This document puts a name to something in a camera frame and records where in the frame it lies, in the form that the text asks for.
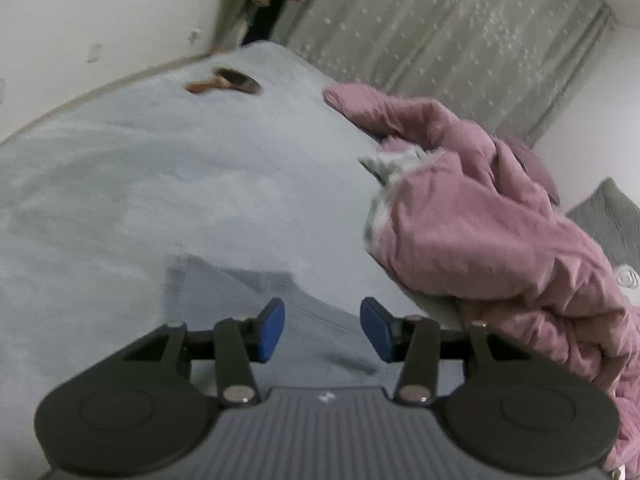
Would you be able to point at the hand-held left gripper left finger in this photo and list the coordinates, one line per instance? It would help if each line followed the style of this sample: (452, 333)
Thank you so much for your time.
(272, 332)

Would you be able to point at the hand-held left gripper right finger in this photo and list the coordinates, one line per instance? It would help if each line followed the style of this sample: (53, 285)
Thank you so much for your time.
(377, 332)

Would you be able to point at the grey knit sweater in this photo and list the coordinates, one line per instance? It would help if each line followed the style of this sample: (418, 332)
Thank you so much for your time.
(315, 320)

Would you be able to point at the pink duvet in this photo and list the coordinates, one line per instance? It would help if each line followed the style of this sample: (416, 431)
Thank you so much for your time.
(475, 230)

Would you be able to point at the brown slipper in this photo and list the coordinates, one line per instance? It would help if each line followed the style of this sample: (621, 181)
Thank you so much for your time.
(230, 82)

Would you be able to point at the white printed item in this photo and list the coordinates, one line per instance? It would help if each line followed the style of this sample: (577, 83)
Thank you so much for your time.
(627, 280)

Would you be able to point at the grey pillow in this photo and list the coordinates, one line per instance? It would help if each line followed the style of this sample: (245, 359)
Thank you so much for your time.
(610, 220)

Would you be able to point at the star-print curtain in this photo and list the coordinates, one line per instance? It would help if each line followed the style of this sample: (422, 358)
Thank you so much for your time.
(425, 35)

